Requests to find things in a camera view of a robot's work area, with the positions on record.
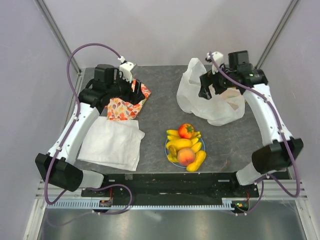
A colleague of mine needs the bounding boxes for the orange persimmon fruit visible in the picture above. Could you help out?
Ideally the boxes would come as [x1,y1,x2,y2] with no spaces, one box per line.
[177,123,195,139]

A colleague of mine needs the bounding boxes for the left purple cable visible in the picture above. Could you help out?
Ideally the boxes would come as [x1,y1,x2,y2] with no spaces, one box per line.
[44,42,125,205]

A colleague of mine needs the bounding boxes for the peach fake fruit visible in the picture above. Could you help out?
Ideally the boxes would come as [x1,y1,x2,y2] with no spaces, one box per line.
[177,148,196,167]

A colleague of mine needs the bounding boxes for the right aluminium frame post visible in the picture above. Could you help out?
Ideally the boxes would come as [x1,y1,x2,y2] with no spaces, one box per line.
[254,0,301,69]

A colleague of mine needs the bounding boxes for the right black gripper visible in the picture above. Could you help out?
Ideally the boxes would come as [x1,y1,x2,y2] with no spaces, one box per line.
[198,63,237,100]

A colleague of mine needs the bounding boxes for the white cloth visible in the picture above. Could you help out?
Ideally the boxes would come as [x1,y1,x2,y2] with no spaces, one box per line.
[78,116,145,172]

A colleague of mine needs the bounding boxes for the purple cable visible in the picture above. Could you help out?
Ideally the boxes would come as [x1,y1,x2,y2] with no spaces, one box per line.
[44,42,125,205]
[208,51,301,216]

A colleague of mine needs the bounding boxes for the floral patterned cloth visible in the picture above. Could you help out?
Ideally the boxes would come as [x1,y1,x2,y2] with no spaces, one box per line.
[105,83,151,121]

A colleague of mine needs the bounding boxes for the white plastic bag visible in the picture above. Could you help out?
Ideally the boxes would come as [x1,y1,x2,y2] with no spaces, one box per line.
[176,58,245,126]

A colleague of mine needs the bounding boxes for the blue plate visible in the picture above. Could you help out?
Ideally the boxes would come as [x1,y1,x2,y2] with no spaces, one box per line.
[164,138,206,169]

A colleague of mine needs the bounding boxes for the left aluminium frame post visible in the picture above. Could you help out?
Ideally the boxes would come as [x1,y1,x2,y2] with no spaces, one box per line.
[33,0,83,76]

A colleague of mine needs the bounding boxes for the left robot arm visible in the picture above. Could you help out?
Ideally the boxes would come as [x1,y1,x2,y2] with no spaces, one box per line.
[35,61,145,197]

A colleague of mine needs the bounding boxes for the light blue cable duct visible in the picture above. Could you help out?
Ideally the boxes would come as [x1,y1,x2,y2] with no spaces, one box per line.
[47,199,235,211]

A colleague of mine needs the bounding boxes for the small yellow banana bunch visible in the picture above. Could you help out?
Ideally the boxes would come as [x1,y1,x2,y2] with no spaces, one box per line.
[166,129,202,145]

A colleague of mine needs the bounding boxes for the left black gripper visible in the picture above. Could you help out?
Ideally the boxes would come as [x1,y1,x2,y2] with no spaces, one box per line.
[106,70,145,106]

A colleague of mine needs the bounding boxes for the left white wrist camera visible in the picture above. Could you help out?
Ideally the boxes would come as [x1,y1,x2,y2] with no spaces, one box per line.
[118,55,137,83]

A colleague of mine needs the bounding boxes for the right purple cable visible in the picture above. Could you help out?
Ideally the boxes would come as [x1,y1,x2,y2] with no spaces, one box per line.
[208,51,301,216]

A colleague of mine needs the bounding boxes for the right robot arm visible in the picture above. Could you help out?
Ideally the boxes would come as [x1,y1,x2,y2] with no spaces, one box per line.
[198,50,304,197]

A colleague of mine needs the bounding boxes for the aluminium frame post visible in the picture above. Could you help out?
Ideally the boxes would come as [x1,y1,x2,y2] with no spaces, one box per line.
[254,0,301,69]
[33,0,83,76]

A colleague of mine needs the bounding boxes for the large yellow banana bunch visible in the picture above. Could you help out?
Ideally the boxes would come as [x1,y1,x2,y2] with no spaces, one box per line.
[166,141,203,163]

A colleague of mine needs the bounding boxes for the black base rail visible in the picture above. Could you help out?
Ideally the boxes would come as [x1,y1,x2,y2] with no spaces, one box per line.
[81,172,259,205]

